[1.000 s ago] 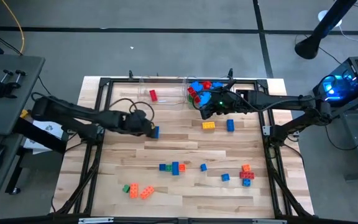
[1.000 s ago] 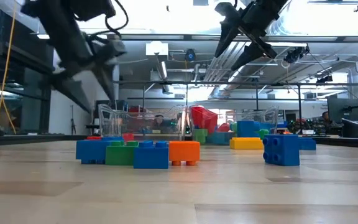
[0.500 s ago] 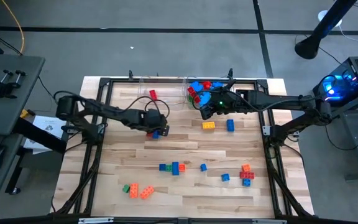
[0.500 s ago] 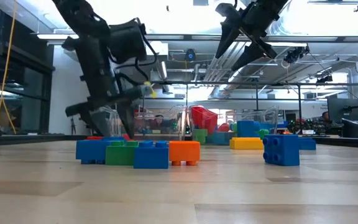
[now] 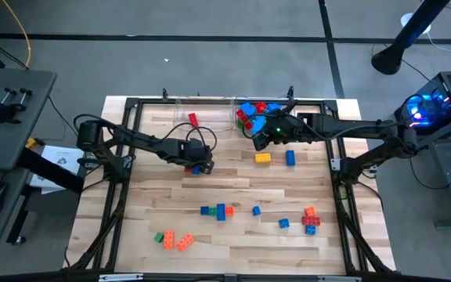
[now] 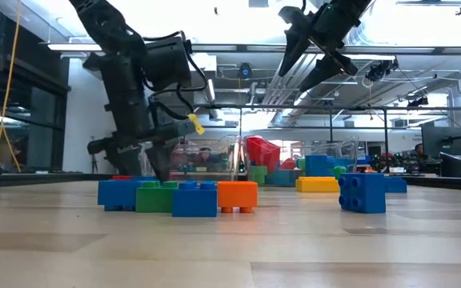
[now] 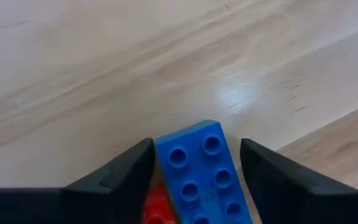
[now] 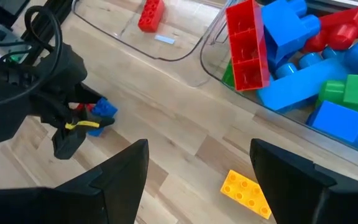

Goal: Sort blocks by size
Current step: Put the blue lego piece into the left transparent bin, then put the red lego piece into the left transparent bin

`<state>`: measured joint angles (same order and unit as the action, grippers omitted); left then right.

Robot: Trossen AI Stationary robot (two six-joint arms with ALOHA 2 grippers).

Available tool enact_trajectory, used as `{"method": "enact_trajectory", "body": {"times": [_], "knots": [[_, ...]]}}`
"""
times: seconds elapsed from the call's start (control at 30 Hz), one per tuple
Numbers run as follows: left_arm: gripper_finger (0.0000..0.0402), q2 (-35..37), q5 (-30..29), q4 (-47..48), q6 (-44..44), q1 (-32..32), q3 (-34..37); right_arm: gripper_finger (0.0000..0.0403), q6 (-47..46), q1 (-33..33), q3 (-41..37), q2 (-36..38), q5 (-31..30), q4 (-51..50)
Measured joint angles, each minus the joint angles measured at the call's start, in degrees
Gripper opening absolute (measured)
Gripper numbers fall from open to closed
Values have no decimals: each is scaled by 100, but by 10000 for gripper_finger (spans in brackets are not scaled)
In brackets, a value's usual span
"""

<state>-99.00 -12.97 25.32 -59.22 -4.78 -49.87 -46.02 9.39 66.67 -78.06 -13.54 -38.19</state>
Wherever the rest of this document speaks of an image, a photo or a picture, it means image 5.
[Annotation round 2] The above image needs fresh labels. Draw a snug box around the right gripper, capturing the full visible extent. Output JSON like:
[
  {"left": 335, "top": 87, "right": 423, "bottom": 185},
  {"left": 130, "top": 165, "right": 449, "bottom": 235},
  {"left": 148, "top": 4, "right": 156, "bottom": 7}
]
[{"left": 253, "top": 108, "right": 308, "bottom": 153}]

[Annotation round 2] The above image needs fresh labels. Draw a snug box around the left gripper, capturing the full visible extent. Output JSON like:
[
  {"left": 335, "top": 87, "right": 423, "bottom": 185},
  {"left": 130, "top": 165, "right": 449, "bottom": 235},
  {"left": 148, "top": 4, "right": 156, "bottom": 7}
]
[{"left": 178, "top": 147, "right": 215, "bottom": 176}]

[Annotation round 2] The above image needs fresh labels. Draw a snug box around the large light blue long block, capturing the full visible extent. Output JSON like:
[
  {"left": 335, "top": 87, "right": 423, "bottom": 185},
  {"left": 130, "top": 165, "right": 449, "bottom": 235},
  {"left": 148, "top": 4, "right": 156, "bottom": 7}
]
[{"left": 251, "top": 115, "right": 268, "bottom": 136}]

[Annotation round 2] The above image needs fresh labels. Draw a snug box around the clear plastic bin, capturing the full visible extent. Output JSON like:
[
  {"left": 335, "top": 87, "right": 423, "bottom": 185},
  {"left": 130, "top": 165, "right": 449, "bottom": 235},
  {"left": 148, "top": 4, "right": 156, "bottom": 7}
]
[
  {"left": 174, "top": 96, "right": 236, "bottom": 134},
  {"left": 233, "top": 96, "right": 297, "bottom": 139}
]

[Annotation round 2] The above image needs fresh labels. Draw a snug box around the white paper sheet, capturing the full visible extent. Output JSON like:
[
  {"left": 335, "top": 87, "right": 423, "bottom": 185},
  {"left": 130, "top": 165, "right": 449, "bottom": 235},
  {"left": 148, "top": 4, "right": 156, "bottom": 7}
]
[{"left": 29, "top": 144, "right": 85, "bottom": 196}]

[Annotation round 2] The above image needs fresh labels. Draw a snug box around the black diagonal bar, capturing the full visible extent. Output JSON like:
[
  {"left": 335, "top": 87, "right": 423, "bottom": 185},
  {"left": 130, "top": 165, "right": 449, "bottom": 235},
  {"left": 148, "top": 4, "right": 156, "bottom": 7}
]
[{"left": 16, "top": 147, "right": 85, "bottom": 195}]

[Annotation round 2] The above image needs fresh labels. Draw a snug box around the black pole stand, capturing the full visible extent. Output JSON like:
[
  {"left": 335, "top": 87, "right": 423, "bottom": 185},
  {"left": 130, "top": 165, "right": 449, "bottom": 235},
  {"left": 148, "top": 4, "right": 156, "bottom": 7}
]
[{"left": 370, "top": 0, "right": 451, "bottom": 76}]

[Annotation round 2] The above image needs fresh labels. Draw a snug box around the white round base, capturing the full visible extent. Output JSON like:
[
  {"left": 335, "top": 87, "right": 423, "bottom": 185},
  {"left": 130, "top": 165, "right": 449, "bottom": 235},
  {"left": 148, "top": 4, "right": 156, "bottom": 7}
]
[{"left": 400, "top": 13, "right": 432, "bottom": 37}]

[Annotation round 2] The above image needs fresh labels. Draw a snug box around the grey metal stand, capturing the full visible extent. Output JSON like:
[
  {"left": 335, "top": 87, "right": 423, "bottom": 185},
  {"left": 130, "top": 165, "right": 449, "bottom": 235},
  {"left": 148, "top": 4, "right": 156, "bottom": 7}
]
[{"left": 405, "top": 107, "right": 451, "bottom": 229}]

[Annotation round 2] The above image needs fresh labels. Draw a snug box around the grey side desk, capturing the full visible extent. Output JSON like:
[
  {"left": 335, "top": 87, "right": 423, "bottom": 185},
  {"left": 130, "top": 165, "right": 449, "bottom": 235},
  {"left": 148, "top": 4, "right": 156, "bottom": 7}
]
[{"left": 0, "top": 68, "right": 58, "bottom": 267}]

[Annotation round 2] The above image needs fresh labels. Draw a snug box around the black desk clamp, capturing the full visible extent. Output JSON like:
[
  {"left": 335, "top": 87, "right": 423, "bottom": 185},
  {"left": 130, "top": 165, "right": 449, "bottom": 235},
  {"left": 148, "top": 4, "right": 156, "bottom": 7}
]
[{"left": 0, "top": 87, "right": 34, "bottom": 125}]

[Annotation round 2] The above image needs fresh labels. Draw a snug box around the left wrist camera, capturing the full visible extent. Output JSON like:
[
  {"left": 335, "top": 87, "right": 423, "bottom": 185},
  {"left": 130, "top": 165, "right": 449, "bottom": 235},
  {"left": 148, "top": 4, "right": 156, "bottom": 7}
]
[{"left": 186, "top": 137, "right": 207, "bottom": 154}]

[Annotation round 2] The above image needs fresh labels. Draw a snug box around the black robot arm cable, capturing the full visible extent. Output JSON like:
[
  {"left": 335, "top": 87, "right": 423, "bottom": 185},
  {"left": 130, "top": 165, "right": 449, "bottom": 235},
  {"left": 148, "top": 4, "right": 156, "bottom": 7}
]
[{"left": 165, "top": 123, "right": 218, "bottom": 152}]

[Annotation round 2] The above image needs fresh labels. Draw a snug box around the black metal table frame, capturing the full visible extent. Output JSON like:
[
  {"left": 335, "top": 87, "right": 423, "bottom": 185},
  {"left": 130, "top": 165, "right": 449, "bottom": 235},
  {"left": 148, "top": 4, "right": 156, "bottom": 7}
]
[{"left": 63, "top": 86, "right": 397, "bottom": 282}]

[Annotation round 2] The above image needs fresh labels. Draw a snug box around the silver metal bracket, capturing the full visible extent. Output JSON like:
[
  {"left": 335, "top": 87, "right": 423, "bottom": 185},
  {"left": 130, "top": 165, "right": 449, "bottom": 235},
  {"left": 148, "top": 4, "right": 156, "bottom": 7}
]
[
  {"left": 98, "top": 273, "right": 144, "bottom": 282},
  {"left": 318, "top": 275, "right": 363, "bottom": 282}
]

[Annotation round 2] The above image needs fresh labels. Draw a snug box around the yellow cable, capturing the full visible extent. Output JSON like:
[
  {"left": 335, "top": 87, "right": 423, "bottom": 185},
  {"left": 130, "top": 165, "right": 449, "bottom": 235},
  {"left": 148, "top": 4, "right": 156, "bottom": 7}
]
[{"left": 1, "top": 0, "right": 33, "bottom": 68}]

